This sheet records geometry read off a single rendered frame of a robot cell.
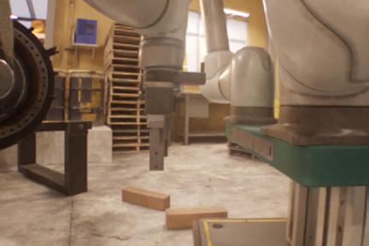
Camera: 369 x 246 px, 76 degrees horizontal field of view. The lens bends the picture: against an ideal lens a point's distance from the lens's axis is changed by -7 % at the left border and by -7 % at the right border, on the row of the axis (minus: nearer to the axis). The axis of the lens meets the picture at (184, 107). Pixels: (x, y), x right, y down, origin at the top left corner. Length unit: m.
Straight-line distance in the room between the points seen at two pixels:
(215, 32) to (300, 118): 0.71
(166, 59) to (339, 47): 0.35
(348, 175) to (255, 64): 0.55
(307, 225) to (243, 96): 0.47
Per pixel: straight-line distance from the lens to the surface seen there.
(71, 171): 2.34
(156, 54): 0.50
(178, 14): 0.51
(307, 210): 0.92
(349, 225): 0.67
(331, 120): 0.42
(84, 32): 5.52
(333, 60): 0.23
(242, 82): 0.87
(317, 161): 0.40
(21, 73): 1.15
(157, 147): 0.46
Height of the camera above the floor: 0.77
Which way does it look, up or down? level
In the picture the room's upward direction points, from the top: 1 degrees clockwise
